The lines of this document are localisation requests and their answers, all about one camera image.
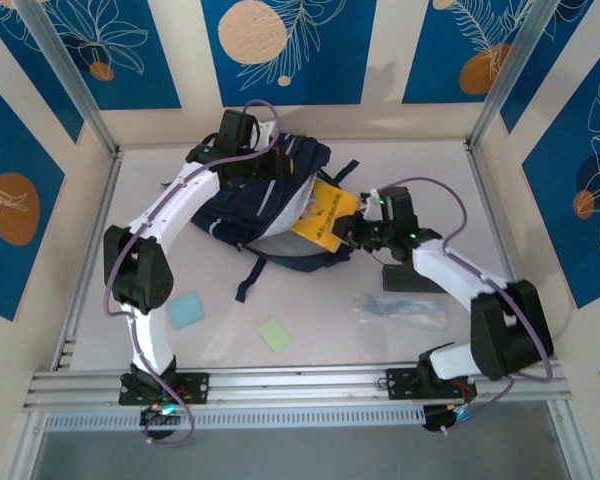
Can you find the yellow book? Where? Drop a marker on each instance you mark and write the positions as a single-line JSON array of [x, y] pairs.
[[325, 215]]

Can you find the black pencil case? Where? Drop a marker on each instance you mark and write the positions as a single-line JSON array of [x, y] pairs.
[[400, 280]]

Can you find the navy blue student backpack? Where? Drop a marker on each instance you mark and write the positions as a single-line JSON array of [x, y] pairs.
[[240, 210]]

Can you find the clear plastic bag blue items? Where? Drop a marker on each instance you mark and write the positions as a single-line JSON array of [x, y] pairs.
[[395, 310]]

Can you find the light green sticky note pad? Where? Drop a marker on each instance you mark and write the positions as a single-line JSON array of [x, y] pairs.
[[276, 337]]

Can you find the light blue sticky note pad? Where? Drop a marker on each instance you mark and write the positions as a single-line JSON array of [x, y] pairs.
[[186, 312]]

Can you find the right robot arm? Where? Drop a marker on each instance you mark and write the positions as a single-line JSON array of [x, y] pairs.
[[510, 340]]

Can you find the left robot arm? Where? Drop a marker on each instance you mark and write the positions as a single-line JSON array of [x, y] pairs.
[[140, 270]]

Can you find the black connector box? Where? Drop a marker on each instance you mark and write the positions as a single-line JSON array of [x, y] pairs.
[[442, 420], [160, 420]]

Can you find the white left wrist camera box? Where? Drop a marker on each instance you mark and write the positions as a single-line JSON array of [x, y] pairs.
[[266, 135]]

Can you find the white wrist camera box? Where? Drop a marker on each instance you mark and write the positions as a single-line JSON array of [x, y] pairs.
[[266, 135], [370, 202]]

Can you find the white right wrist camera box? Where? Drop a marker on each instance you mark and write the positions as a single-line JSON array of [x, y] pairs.
[[370, 202]]

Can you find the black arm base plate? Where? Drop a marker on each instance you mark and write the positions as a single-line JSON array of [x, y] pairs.
[[397, 384], [197, 387]]

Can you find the aluminium mounting rail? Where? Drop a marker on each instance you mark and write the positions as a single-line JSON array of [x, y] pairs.
[[300, 387]]

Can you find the aluminium frame post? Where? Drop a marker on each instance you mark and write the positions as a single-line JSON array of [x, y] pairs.
[[65, 75], [510, 70]]

